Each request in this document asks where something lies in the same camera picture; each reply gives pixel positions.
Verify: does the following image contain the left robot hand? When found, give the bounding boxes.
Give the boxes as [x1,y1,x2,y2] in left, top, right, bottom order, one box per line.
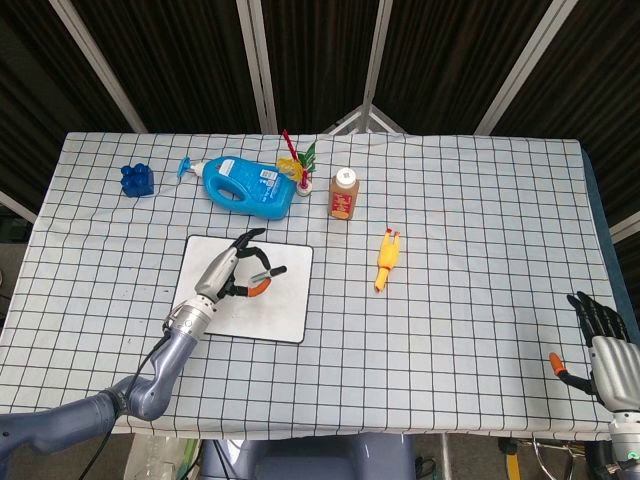
[193,228,289,305]

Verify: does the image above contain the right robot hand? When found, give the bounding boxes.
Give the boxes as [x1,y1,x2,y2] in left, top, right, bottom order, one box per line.
[548,291,640,414]

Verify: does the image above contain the black whiteboard marker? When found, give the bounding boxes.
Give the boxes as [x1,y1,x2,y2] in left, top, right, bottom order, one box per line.
[249,265,289,284]

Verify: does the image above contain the white whiteboard black rim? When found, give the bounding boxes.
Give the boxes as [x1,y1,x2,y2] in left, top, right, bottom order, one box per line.
[171,234,315,345]

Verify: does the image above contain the blue detergent bottle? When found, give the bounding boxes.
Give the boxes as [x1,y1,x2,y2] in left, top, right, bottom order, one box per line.
[175,155,296,222]

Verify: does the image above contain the blue toy brick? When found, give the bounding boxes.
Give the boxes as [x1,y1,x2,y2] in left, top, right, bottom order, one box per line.
[119,163,155,200]

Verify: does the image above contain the colourful feather shuttlecock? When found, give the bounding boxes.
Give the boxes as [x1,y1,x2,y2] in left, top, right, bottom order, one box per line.
[276,129,319,197]

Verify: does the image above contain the brown juice bottle red label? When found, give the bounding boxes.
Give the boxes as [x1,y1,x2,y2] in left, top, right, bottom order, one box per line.
[327,168,361,221]

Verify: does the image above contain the yellow rubber chicken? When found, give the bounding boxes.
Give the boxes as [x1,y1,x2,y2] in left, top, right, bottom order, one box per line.
[373,227,402,295]

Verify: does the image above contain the white black checked tablecloth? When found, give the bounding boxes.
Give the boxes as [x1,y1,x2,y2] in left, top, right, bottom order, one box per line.
[0,130,614,441]

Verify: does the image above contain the clear plastic bag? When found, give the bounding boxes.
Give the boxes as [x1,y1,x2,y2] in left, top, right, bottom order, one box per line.
[122,433,201,480]

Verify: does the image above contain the grey robot torso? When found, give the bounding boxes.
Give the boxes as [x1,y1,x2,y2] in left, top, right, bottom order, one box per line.
[199,432,416,480]

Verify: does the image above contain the white screen foot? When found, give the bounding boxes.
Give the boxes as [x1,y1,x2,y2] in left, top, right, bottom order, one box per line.
[323,103,405,135]

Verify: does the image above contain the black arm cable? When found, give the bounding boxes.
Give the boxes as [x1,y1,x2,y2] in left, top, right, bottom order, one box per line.
[97,327,174,480]

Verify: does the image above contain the white screen frame post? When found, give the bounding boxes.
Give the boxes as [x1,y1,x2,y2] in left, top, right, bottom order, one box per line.
[48,0,149,134]
[472,0,569,134]
[236,0,280,134]
[355,0,395,134]

